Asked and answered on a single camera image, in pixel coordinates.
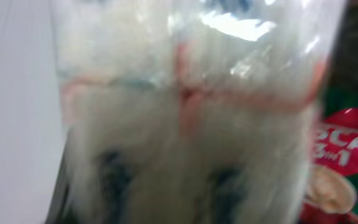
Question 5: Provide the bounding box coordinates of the pale green clear packet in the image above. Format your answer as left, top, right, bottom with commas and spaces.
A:
46, 0, 346, 224

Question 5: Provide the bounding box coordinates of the green Nescafe coffee bag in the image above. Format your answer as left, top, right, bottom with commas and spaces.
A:
298, 87, 358, 223

